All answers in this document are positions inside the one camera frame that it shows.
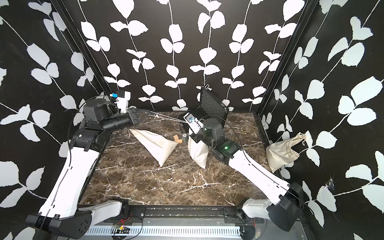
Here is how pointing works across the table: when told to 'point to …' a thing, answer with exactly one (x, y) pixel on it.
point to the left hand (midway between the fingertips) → (147, 108)
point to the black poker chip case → (210, 107)
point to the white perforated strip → (169, 231)
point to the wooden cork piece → (176, 139)
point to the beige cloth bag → (280, 153)
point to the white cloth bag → (198, 151)
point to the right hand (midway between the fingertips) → (192, 120)
